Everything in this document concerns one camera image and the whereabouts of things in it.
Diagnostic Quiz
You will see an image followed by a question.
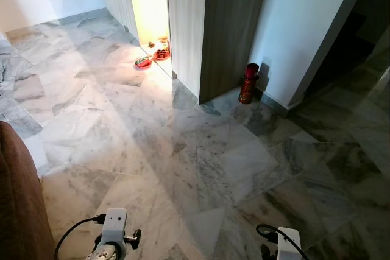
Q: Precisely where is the brown fabric sofa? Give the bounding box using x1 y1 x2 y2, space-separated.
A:
0 121 55 260

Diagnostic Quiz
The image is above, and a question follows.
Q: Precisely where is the dark red cylinder canister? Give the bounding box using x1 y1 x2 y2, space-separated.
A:
239 63 260 105

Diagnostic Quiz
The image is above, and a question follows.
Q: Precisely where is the tall wooden cabinet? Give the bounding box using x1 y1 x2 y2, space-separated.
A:
97 0 272 104

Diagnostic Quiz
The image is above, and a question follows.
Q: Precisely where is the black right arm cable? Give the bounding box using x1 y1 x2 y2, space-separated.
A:
256 223 308 260

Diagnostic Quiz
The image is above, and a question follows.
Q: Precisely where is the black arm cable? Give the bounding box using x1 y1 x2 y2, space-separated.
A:
256 223 308 260
54 214 107 260

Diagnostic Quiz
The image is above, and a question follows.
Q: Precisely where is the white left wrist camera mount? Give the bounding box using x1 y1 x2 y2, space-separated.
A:
99 208 129 250

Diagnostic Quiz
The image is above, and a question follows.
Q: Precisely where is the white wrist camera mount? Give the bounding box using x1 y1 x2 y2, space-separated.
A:
99 208 129 250
275 227 303 260

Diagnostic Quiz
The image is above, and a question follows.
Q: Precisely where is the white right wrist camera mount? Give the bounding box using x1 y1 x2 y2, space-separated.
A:
275 227 303 260

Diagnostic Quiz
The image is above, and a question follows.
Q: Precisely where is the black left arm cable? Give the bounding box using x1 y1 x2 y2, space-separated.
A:
54 214 107 260

